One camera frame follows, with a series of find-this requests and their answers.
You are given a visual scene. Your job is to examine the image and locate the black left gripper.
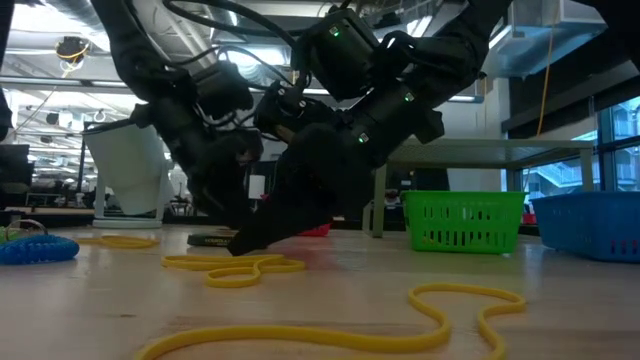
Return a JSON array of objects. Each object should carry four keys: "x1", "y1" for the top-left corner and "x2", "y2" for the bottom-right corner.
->
[{"x1": 187, "y1": 130, "x2": 265, "y2": 232}]

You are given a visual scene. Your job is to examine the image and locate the green plastic basket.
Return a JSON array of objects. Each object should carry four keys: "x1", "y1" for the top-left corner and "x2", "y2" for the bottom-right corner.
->
[{"x1": 399, "y1": 189, "x2": 529, "y2": 256}]

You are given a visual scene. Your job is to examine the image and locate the white tilted bin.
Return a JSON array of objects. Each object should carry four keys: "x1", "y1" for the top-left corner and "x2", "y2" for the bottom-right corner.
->
[{"x1": 81, "y1": 119, "x2": 177, "y2": 230}]

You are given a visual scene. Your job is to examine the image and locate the black ceiling cord reel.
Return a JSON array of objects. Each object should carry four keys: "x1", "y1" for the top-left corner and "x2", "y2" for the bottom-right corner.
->
[{"x1": 54, "y1": 35, "x2": 92, "y2": 79}]

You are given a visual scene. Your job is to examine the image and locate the yellow rubber band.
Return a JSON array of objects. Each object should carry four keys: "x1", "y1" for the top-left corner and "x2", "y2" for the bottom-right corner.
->
[
  {"x1": 160, "y1": 254, "x2": 307, "y2": 290},
  {"x1": 136, "y1": 282, "x2": 528, "y2": 360},
  {"x1": 74, "y1": 234, "x2": 162, "y2": 250}
]

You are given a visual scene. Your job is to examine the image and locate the green coil keychain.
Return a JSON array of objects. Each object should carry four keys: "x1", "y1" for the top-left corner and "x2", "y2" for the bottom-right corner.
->
[{"x1": 0, "y1": 225, "x2": 24, "y2": 245}]

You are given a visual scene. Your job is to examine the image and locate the blue coil keychain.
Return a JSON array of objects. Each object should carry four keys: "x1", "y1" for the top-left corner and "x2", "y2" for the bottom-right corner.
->
[{"x1": 0, "y1": 233, "x2": 81, "y2": 267}]

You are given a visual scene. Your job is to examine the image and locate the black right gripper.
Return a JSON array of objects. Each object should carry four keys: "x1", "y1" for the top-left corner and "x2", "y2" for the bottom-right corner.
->
[{"x1": 226, "y1": 82, "x2": 446, "y2": 258}]

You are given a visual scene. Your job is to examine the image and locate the black monitor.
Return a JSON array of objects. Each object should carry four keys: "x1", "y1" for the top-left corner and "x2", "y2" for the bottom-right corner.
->
[{"x1": 0, "y1": 143, "x2": 32, "y2": 195}]

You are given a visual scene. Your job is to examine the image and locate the white sign board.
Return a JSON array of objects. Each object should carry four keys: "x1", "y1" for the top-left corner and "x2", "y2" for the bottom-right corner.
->
[{"x1": 247, "y1": 173, "x2": 267, "y2": 200}]

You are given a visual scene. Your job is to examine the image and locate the red plastic basket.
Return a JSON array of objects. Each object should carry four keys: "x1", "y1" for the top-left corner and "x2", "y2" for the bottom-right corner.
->
[{"x1": 296, "y1": 222, "x2": 333, "y2": 238}]

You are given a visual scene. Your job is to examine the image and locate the blue plastic basket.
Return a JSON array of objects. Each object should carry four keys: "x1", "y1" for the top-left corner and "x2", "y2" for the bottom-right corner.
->
[{"x1": 529, "y1": 191, "x2": 640, "y2": 265}]

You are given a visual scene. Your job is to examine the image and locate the yellow hanging power cord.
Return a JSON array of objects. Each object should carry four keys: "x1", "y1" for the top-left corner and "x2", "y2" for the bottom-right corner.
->
[{"x1": 536, "y1": 27, "x2": 556, "y2": 137}]

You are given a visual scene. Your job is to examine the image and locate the long ceiling light bar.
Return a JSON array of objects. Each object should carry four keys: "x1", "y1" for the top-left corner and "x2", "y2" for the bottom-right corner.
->
[{"x1": 0, "y1": 74, "x2": 485, "y2": 104}]

